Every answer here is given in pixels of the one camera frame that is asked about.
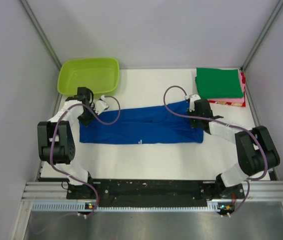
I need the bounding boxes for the left aluminium corner post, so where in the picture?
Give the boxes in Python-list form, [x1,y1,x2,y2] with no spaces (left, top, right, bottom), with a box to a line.
[19,0,62,70]

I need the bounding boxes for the grey slotted cable duct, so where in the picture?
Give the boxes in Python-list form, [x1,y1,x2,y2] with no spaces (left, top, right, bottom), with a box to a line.
[31,201,234,213]

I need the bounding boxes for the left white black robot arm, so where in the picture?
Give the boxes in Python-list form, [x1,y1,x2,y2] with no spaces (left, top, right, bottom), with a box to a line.
[37,87,95,199]

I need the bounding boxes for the folded red patterned t shirt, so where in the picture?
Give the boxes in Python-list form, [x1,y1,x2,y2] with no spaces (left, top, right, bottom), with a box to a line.
[210,72,246,107]

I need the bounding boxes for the folded green t shirt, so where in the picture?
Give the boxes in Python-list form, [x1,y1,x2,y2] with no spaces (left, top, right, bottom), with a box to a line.
[195,67,244,99]

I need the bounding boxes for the lime green plastic tub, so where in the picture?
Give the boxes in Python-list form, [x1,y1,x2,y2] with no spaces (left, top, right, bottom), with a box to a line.
[57,57,120,96]

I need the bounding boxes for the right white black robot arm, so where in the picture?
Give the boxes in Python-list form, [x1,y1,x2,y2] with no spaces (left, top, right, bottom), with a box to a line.
[187,99,280,198]

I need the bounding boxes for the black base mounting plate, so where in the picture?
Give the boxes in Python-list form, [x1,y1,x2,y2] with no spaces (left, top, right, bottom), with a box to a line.
[66,178,244,207]

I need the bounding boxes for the aluminium corner post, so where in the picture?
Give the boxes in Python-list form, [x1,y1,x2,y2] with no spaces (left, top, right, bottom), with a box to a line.
[19,0,62,70]
[240,0,283,72]

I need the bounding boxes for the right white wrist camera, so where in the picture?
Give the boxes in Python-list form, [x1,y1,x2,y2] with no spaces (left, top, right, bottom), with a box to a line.
[184,94,201,112]

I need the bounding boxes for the aluminium frame rail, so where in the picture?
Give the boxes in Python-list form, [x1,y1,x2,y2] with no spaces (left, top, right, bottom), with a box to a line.
[22,180,283,202]

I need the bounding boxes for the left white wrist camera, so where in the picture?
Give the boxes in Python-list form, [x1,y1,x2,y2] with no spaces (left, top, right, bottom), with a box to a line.
[94,95,110,116]

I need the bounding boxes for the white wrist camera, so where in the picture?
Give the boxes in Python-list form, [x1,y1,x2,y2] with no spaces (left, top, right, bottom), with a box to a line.
[94,95,110,116]
[184,94,201,112]

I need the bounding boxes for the blue printed t shirt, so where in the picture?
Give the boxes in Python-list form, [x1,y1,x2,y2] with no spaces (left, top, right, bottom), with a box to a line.
[79,105,204,145]

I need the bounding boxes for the right aluminium corner post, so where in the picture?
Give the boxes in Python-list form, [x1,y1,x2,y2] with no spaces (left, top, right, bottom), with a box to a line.
[240,0,283,72]

